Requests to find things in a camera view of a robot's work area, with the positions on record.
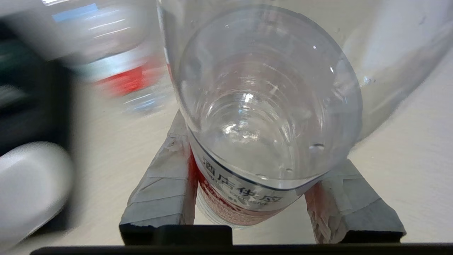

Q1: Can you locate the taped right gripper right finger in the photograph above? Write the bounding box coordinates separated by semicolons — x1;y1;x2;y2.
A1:
305;159;406;244

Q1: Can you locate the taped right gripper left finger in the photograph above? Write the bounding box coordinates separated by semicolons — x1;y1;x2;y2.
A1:
120;110;197;245

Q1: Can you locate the clear water bottle red cap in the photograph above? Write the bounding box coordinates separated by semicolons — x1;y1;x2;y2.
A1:
156;0;453;229
42;0;170;115

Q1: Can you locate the black rectangular serving tray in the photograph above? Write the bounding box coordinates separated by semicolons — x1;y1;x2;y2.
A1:
0;21;81;235

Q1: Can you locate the round white saucer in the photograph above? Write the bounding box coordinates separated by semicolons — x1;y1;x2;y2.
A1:
0;142;73;250

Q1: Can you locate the black compartment condiment box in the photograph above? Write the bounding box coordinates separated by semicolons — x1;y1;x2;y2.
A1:
0;34;62;114

